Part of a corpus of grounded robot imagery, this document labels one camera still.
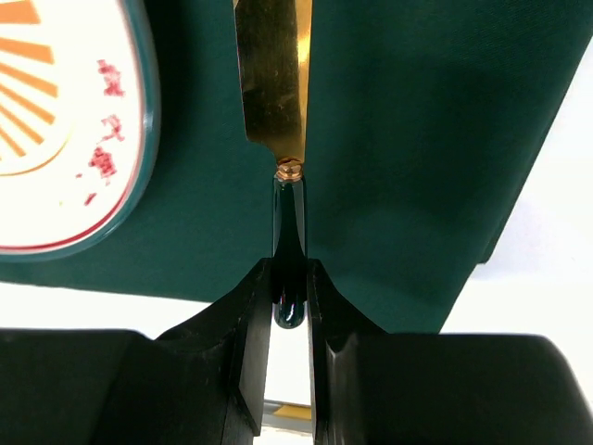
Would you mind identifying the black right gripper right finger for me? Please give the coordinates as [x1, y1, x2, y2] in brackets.
[307, 260, 592, 445]

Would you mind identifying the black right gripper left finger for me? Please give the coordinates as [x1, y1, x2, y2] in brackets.
[1, 259, 271, 444]

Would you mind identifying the dark green cloth placemat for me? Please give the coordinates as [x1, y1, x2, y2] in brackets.
[1, 1, 592, 332]

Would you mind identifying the white plate orange sunburst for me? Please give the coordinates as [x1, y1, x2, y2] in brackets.
[1, 1, 161, 262]

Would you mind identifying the gold knife green handle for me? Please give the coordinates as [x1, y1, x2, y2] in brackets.
[233, 0, 313, 329]

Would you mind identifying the aluminium front table rail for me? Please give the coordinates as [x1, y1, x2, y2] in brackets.
[262, 400, 312, 435]

